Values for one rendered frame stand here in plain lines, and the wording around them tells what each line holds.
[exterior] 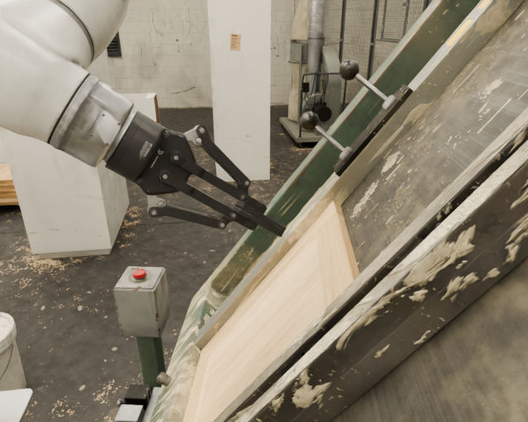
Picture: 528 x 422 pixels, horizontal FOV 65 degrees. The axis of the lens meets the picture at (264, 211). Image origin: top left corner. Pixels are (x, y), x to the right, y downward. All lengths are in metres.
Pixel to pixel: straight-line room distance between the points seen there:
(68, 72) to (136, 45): 8.33
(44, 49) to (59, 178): 2.69
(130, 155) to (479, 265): 0.36
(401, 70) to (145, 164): 0.70
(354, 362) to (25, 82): 0.42
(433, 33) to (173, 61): 7.89
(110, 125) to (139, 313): 0.87
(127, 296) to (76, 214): 2.03
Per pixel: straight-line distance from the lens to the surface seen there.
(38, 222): 3.34
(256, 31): 4.34
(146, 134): 0.48
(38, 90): 0.47
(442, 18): 1.05
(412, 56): 1.04
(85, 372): 2.41
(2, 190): 4.45
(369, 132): 0.81
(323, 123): 5.88
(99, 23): 0.56
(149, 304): 1.24
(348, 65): 0.83
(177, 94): 8.82
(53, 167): 3.14
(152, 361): 1.43
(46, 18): 0.52
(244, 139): 4.47
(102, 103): 0.47
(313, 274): 0.71
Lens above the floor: 1.61
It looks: 25 degrees down
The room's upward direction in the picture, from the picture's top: straight up
